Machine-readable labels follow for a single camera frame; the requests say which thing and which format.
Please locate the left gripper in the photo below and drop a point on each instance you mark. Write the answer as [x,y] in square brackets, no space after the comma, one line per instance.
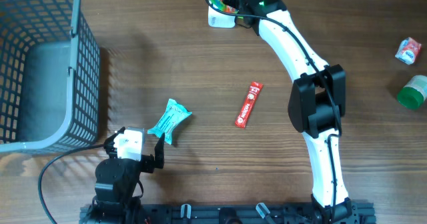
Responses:
[147,160]

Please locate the teal tissue packet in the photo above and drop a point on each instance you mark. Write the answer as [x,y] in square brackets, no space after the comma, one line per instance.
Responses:
[174,114]

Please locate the red snack stick packet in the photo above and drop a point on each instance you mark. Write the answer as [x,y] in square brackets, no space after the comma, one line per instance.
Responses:
[251,97]

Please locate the red white candy packet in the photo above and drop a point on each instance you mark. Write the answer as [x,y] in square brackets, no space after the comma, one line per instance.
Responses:
[408,51]

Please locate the green lid jar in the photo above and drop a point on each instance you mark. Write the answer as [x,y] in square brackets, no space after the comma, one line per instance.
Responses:
[413,94]

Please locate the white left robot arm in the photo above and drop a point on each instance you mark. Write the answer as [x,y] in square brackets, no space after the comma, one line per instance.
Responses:
[119,175]

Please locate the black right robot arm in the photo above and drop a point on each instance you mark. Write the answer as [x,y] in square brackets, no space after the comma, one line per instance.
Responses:
[316,105]

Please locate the white barcode scanner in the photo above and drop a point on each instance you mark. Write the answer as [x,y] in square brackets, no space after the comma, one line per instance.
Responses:
[216,19]

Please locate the grey plastic shopping basket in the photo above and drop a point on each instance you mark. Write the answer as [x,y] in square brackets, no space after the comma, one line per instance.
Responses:
[50,71]

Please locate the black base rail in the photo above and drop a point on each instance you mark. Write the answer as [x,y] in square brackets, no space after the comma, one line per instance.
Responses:
[284,214]

